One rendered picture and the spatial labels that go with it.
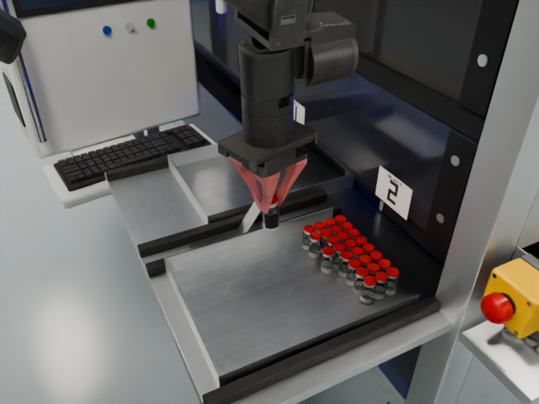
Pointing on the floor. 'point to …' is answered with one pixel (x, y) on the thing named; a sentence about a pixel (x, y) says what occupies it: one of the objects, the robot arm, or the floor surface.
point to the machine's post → (488, 210)
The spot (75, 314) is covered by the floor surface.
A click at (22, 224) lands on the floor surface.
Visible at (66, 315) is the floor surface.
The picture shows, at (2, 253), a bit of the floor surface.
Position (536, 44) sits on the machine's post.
